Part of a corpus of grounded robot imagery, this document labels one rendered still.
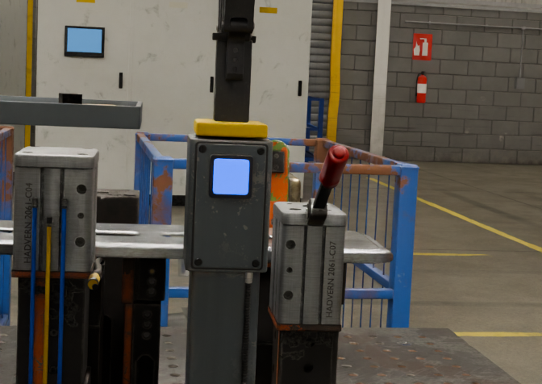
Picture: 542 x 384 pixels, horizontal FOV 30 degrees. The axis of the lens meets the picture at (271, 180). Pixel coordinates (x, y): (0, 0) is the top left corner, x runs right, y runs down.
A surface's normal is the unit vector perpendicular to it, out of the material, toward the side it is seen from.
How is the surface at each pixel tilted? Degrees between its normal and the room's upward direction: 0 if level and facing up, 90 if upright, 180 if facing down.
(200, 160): 90
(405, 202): 90
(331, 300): 90
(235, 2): 103
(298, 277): 90
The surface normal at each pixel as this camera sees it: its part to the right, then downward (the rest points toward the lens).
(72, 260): 0.11, 0.11
